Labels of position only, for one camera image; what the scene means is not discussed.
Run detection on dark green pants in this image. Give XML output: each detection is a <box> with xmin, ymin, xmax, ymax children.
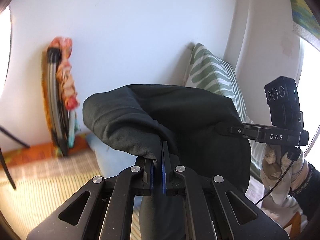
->
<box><xmin>82</xmin><ymin>85</ymin><xmax>251</xmax><ymax>239</ymax></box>

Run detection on right hand white glove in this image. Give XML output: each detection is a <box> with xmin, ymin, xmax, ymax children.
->
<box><xmin>260</xmin><ymin>145</ymin><xmax>309</xmax><ymax>205</ymax></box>

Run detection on folded blue jeans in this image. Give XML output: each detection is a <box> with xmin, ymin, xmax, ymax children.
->
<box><xmin>86</xmin><ymin>132</ymin><xmax>143</xmax><ymax>210</ymax></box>

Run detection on orange mattress edge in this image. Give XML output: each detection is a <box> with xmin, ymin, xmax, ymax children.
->
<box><xmin>5</xmin><ymin>133</ymin><xmax>89</xmax><ymax>167</ymax></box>

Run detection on green white patterned pillow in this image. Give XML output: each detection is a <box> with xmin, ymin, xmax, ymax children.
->
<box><xmin>182</xmin><ymin>42</ymin><xmax>266</xmax><ymax>181</ymax></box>

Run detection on folded tripod with cloth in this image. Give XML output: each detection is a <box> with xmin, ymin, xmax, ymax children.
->
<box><xmin>41</xmin><ymin>36</ymin><xmax>80</xmax><ymax>157</ymax></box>

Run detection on yellow striped bed sheet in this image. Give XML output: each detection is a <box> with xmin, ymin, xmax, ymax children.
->
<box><xmin>0</xmin><ymin>151</ymin><xmax>141</xmax><ymax>240</ymax></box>

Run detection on black mini tripod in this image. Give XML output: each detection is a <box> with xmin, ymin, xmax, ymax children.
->
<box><xmin>0</xmin><ymin>126</ymin><xmax>30</xmax><ymax>190</ymax></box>

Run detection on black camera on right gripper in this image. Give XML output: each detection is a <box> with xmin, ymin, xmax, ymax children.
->
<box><xmin>264</xmin><ymin>76</ymin><xmax>302</xmax><ymax>131</ymax></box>

